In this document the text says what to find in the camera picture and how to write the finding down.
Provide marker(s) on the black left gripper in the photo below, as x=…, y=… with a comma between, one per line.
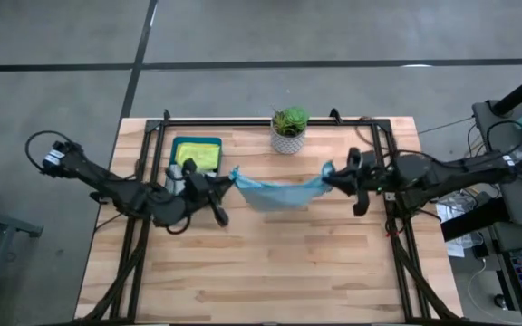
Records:
x=202, y=188

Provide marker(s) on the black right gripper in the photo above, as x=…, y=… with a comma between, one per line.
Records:
x=370, y=179

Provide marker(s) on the lime green microfiber towel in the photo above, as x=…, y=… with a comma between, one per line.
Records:
x=200, y=156

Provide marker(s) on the light blue teal-edged towel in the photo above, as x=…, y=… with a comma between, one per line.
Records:
x=279, y=197

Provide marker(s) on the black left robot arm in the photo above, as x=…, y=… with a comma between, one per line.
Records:
x=107, y=181

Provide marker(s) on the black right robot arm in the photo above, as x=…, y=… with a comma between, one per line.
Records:
x=447, y=172

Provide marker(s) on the teal plastic bin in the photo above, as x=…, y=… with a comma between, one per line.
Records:
x=197, y=139

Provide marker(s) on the succulent in patterned pot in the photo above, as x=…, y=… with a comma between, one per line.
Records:
x=289, y=131

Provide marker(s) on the white papers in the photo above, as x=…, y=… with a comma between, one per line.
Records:
x=456, y=249

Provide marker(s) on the black desk support beam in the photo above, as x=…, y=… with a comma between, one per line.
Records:
x=469, y=222

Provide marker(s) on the grey side desk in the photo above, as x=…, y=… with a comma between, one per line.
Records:
x=496, y=136

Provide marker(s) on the black slanted pole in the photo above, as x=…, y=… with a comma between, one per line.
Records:
x=521, y=93

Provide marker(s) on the black aluminium table frame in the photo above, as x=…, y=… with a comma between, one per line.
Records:
x=265, y=122

